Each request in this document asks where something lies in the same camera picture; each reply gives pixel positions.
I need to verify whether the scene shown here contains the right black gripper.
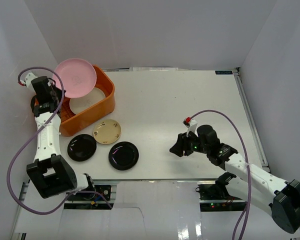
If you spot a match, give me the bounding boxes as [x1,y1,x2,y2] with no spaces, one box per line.
[169,129,210,158]

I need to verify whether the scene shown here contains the pink plastic plate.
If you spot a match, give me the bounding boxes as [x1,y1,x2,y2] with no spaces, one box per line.
[54,58,97,99]

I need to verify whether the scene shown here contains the cream white plate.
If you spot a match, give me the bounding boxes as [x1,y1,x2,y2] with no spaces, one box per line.
[69,87,106,115]

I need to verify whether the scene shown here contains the black plate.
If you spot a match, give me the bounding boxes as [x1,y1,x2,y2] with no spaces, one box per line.
[108,141,139,171]
[67,134,97,162]

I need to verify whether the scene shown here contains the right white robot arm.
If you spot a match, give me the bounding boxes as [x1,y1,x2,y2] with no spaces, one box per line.
[169,125,300,234]

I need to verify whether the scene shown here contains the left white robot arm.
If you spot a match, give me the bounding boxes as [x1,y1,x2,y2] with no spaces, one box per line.
[26,76,96,200]

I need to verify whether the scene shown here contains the orange plastic bin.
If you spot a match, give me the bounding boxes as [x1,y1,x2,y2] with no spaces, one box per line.
[31,65,116,138]

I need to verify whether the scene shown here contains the beige small plate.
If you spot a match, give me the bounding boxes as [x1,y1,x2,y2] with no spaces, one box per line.
[92,119,122,145]

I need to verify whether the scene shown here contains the white paper sheets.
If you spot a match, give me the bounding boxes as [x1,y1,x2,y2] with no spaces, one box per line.
[129,67,179,72]

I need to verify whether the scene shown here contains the blue label sticker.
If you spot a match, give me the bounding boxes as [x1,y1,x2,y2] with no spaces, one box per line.
[215,70,233,75]

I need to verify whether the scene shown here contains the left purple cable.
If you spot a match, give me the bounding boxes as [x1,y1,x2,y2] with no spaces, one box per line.
[6,66,113,216]

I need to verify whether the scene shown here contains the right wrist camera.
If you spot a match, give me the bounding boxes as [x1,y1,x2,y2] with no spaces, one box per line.
[183,117,198,137]

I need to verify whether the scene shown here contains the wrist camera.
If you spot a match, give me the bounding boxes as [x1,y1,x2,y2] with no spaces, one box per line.
[18,71,38,89]
[183,117,198,137]

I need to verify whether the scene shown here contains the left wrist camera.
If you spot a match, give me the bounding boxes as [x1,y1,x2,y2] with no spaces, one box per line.
[18,71,38,89]

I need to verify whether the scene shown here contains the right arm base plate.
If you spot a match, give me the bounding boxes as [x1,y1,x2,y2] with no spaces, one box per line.
[195,184,246,213]

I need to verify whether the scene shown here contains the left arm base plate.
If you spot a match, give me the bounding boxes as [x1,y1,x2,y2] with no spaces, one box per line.
[64,184,113,210]

